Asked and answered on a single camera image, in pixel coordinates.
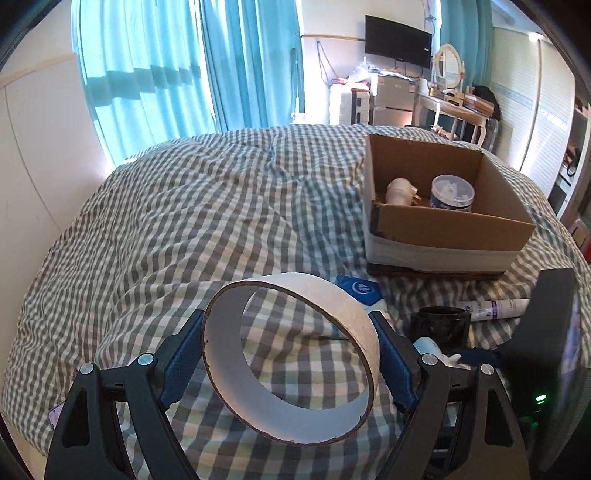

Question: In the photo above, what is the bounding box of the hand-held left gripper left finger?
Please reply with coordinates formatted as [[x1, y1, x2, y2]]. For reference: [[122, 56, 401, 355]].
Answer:
[[44, 310, 206, 480]]

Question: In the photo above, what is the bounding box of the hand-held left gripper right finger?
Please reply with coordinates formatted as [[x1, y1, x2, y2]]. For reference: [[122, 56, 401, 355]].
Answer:
[[368, 311, 530, 480]]

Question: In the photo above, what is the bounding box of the white tape roll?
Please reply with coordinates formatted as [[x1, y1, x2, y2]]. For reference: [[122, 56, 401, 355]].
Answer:
[[202, 272, 384, 446]]

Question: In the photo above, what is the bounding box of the cardboard box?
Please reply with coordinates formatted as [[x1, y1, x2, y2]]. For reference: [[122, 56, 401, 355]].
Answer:
[[362, 134, 537, 278]]

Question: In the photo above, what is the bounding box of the black jar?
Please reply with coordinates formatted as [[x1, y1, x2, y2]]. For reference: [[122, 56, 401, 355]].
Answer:
[[410, 306, 472, 357]]

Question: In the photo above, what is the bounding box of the dark blue cloth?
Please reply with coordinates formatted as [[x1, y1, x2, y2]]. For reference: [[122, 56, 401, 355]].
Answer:
[[456, 348, 505, 371]]

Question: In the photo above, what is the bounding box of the white squeeze tube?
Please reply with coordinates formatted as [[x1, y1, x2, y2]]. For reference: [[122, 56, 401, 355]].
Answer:
[[457, 298, 532, 323]]

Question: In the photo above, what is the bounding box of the blue and white packet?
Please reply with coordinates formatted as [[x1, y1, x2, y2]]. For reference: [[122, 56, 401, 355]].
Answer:
[[333, 275, 387, 320]]

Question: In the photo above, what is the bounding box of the dark flat board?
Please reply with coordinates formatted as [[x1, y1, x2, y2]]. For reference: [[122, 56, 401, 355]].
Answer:
[[366, 262, 507, 280]]

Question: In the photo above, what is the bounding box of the checked blanket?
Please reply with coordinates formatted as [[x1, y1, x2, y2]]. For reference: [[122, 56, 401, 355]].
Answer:
[[9, 124, 587, 480]]

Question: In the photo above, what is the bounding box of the round tub with blue label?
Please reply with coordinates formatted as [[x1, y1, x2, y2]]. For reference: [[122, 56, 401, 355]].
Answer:
[[429, 174, 475, 211]]

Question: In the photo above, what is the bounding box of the white sliding wardrobe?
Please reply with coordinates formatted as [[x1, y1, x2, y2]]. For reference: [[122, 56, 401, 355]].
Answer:
[[488, 25, 579, 186]]

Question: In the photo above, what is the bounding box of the black bag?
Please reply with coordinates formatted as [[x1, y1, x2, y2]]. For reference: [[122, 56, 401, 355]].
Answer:
[[473, 84, 501, 121]]

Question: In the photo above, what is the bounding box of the white dressing table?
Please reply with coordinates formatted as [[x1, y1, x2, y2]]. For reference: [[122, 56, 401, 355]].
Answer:
[[412, 89, 491, 149]]

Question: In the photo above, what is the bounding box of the white suitcase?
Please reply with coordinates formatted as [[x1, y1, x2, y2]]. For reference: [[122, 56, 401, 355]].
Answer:
[[329, 83, 373, 126]]

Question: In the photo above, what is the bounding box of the silver mini fridge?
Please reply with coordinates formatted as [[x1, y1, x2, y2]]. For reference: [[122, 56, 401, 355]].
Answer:
[[371, 74, 417, 127]]

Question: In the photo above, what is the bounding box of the teal window curtain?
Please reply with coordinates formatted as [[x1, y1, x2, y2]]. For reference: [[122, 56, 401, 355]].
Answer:
[[438, 0, 496, 63], [198, 0, 306, 136], [71, 0, 219, 168]]

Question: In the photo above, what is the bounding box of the oval vanity mirror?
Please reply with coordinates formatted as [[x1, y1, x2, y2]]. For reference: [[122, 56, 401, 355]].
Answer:
[[432, 44, 464, 91]]

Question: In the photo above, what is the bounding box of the black flat screen monitor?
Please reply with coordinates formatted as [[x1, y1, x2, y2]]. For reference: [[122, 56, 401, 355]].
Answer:
[[364, 15, 433, 68]]

